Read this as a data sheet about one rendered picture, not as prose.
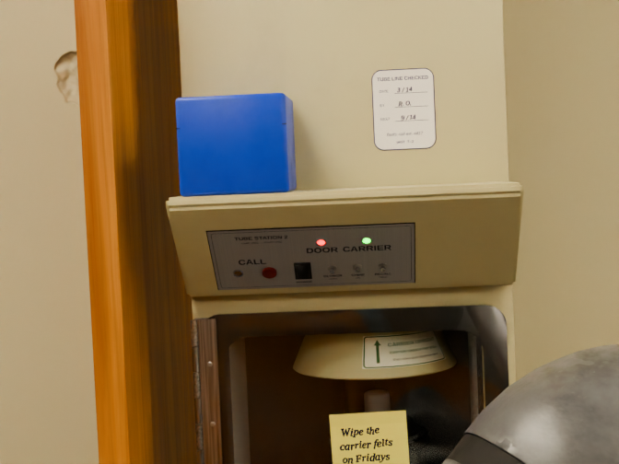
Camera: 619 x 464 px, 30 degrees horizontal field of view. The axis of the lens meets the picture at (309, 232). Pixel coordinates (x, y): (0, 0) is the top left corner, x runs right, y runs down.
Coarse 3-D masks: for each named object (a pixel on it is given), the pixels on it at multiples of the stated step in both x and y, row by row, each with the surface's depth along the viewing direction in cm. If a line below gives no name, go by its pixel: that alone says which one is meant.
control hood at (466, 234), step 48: (288, 192) 103; (336, 192) 103; (384, 192) 103; (432, 192) 102; (480, 192) 102; (192, 240) 107; (432, 240) 107; (480, 240) 107; (192, 288) 112; (288, 288) 112; (336, 288) 112; (384, 288) 112
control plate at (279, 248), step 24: (216, 240) 107; (240, 240) 107; (264, 240) 107; (288, 240) 107; (312, 240) 107; (336, 240) 107; (360, 240) 107; (384, 240) 107; (408, 240) 107; (216, 264) 109; (240, 264) 109; (264, 264) 109; (288, 264) 109; (312, 264) 109; (336, 264) 109; (360, 264) 109; (408, 264) 109; (240, 288) 112
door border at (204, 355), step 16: (208, 320) 115; (208, 336) 115; (192, 352) 115; (208, 352) 115; (208, 368) 115; (208, 384) 115; (208, 400) 115; (208, 416) 115; (208, 432) 115; (208, 448) 115
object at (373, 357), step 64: (256, 320) 114; (320, 320) 114; (384, 320) 114; (448, 320) 113; (256, 384) 115; (320, 384) 114; (384, 384) 114; (448, 384) 114; (256, 448) 115; (320, 448) 115; (448, 448) 114
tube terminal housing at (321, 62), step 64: (192, 0) 114; (256, 0) 114; (320, 0) 114; (384, 0) 113; (448, 0) 113; (192, 64) 115; (256, 64) 114; (320, 64) 114; (384, 64) 114; (448, 64) 113; (320, 128) 114; (448, 128) 113; (512, 320) 114
